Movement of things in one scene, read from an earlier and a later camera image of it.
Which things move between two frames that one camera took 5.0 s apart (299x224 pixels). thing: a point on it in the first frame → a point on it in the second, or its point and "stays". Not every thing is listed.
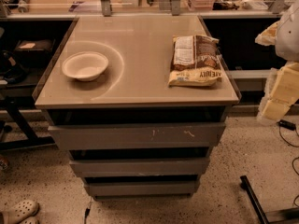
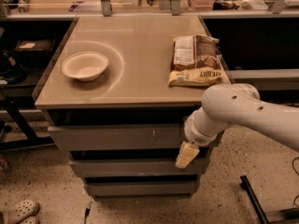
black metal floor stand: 265,217 stays
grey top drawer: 141,135 stays
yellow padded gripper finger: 281,91 → 198,130
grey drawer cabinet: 129,133 stays
